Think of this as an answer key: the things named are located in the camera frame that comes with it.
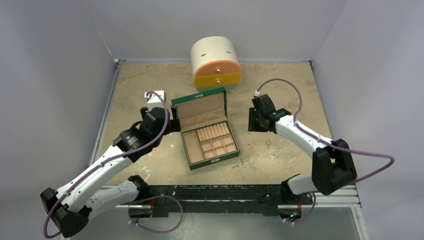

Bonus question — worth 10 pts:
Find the green jewelry tray insert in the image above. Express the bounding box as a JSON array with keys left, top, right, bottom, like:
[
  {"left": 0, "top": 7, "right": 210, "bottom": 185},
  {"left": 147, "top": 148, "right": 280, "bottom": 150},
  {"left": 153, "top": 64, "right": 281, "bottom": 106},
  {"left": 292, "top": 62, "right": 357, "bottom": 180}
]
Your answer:
[{"left": 181, "top": 120, "right": 240, "bottom": 170}]

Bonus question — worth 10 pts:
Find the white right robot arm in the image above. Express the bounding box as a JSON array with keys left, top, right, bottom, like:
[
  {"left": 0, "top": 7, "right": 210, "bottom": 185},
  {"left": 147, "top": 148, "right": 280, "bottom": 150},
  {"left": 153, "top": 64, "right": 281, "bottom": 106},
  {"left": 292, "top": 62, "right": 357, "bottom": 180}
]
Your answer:
[{"left": 248, "top": 94, "right": 357, "bottom": 204}]

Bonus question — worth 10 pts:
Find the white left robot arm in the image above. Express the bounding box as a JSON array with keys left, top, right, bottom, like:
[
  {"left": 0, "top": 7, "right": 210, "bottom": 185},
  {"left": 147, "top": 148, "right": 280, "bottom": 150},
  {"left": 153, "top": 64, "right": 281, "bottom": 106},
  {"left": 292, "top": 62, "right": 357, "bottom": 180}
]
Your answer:
[{"left": 40, "top": 107, "right": 181, "bottom": 239}]

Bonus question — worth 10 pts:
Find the green jewelry box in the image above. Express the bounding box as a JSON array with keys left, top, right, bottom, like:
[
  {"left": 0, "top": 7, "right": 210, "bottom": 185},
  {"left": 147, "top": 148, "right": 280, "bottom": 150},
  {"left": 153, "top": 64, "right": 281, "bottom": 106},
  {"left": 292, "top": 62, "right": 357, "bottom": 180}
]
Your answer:
[{"left": 171, "top": 87, "right": 240, "bottom": 171}]

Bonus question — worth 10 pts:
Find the small silver earring pair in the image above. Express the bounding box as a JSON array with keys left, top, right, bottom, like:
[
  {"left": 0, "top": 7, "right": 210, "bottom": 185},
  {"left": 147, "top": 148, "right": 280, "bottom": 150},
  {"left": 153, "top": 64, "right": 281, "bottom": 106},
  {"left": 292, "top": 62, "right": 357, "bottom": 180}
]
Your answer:
[{"left": 231, "top": 158, "right": 245, "bottom": 169}]

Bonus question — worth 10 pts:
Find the white drawer cabinet orange yellow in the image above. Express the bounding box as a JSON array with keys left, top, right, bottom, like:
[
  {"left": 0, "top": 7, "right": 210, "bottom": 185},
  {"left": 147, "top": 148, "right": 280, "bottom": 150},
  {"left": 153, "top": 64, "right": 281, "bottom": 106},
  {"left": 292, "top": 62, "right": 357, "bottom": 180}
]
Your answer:
[{"left": 190, "top": 36, "right": 242, "bottom": 92}]

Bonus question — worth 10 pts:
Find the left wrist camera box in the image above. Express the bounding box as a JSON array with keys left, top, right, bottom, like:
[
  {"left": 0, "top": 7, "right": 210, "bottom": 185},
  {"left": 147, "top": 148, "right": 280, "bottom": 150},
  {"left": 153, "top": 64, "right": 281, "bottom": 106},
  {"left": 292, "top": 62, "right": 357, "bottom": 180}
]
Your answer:
[{"left": 144, "top": 90, "right": 167, "bottom": 111}]

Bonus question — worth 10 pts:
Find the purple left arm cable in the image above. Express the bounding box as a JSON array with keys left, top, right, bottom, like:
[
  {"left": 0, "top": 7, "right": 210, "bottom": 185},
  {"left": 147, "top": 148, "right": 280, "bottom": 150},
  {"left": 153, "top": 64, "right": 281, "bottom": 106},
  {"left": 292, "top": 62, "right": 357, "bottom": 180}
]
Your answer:
[{"left": 43, "top": 91, "right": 170, "bottom": 240}]

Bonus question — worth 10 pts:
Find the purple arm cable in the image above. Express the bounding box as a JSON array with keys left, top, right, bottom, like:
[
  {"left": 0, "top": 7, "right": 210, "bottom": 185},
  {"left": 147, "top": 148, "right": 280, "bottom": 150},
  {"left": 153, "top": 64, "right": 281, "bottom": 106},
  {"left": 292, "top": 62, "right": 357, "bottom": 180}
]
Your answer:
[
  {"left": 254, "top": 78, "right": 396, "bottom": 185},
  {"left": 43, "top": 91, "right": 170, "bottom": 240}
]

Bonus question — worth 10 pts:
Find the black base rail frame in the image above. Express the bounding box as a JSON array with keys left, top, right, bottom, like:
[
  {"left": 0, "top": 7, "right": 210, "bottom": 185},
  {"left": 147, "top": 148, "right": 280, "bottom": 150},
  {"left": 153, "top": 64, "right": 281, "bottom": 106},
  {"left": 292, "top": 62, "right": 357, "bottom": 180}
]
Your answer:
[{"left": 130, "top": 184, "right": 313, "bottom": 218}]

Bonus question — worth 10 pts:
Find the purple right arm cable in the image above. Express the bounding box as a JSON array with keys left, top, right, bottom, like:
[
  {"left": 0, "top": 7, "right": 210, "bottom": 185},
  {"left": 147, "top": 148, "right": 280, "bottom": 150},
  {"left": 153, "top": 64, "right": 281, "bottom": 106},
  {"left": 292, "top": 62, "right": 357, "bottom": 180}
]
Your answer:
[{"left": 254, "top": 78, "right": 396, "bottom": 185}]

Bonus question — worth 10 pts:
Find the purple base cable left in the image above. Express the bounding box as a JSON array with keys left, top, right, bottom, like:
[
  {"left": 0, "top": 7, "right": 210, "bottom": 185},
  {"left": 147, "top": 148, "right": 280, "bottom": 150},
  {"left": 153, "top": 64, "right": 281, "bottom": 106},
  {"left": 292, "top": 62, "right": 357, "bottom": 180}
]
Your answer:
[{"left": 128, "top": 195, "right": 185, "bottom": 235}]

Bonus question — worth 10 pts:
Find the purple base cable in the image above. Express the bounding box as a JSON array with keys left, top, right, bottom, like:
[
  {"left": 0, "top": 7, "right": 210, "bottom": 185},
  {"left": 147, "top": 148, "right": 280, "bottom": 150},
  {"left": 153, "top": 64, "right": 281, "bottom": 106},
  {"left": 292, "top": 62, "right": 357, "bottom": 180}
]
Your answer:
[
  {"left": 128, "top": 195, "right": 185, "bottom": 235},
  {"left": 283, "top": 202, "right": 314, "bottom": 226}
]

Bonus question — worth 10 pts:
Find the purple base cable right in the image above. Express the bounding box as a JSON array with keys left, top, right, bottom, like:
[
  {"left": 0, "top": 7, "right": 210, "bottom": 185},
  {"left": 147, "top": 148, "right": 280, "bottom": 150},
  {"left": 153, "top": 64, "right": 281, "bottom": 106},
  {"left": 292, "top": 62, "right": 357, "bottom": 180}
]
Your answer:
[{"left": 283, "top": 202, "right": 314, "bottom": 226}]

